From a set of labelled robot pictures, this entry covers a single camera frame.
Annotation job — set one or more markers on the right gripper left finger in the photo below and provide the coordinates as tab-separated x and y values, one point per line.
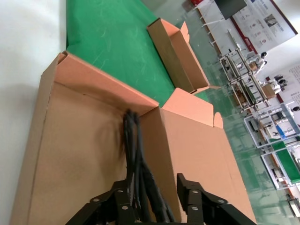
117	206

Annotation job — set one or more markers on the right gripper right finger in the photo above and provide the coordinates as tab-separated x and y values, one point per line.
197	206

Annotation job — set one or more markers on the flat open cardboard box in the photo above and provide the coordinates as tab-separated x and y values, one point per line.
82	140

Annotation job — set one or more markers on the deep open cardboard box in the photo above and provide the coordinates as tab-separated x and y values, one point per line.
164	51

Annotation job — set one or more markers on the white shelf rack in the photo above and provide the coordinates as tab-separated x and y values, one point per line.
252	124

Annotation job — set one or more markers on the white rack with green cloth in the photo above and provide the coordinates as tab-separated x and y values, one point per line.
287	164

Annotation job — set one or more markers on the blue tray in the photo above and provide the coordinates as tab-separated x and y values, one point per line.
284	130

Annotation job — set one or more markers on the metal pipe rack table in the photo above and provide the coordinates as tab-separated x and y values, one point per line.
246	91
230	58

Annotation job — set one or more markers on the brown carton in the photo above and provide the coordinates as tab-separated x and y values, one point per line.
268	91

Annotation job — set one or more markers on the white humanoid robot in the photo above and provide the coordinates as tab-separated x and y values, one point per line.
277	85
262	61

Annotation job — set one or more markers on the green table cloth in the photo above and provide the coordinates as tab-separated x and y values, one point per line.
112	42

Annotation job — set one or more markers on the dark board on stand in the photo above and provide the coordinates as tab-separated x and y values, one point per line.
230	8

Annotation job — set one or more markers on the red-trimmed wall poster board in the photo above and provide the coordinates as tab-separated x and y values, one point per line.
269	25
295	91

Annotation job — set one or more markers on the white frame table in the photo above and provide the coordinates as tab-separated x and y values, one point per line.
211	22

